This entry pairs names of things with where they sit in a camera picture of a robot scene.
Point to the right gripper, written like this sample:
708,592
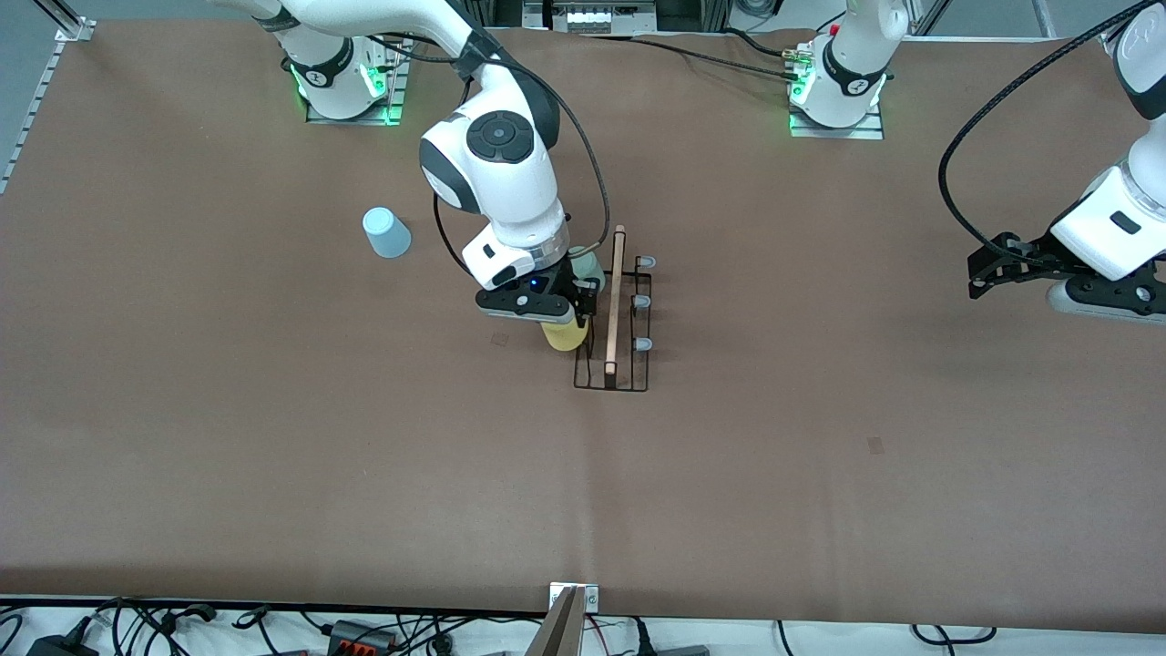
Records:
575,281

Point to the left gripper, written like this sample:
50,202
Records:
1027,256

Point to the pale green cup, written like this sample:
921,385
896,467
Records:
588,262

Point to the yellow cup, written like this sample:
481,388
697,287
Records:
563,337

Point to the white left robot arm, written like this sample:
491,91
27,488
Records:
1150,159

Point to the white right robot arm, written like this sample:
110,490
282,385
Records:
510,196

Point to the light blue cup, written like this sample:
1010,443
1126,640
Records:
387,235

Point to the white power strip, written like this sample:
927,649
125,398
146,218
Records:
592,18

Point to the black red connector block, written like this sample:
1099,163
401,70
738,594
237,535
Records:
360,636

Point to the black power adapter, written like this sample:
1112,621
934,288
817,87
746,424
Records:
59,647

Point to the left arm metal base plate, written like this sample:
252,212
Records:
838,132

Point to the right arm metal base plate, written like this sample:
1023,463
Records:
393,91

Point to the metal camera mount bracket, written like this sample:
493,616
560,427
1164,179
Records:
588,597

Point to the brown camera mount bar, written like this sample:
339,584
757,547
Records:
560,633

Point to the metal corner bracket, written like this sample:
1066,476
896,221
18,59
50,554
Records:
73,30

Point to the aluminium table edge rail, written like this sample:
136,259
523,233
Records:
32,114

